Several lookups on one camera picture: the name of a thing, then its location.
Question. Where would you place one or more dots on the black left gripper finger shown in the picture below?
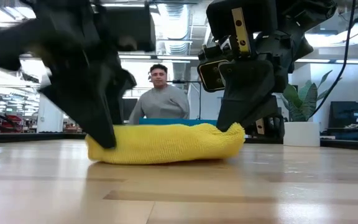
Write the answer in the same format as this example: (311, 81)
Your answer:
(124, 81)
(89, 99)

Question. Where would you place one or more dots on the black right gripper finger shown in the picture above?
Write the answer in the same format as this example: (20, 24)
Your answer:
(272, 124)
(247, 90)

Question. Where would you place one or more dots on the yellow microfiber towel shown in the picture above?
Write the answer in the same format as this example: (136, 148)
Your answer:
(166, 144)

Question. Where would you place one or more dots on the teal plastic basket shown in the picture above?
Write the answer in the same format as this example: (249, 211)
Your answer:
(179, 121)

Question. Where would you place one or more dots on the black computer monitor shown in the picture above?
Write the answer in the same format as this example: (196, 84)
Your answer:
(129, 109)

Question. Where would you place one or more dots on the potted plant in white pot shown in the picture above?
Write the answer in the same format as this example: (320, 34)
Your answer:
(301, 133)

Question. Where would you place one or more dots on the person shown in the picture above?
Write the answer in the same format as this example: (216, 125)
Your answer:
(163, 102)

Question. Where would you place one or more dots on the black media cabinet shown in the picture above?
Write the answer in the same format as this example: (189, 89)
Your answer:
(346, 113)

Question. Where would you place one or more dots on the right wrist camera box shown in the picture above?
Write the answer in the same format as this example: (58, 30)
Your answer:
(211, 76)

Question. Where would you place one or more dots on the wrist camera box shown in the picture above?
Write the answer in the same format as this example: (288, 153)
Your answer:
(211, 76)
(132, 28)

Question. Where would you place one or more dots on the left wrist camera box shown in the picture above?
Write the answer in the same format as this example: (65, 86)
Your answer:
(132, 28)

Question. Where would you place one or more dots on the silver ventilation duct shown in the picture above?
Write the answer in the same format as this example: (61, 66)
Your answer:
(176, 28)

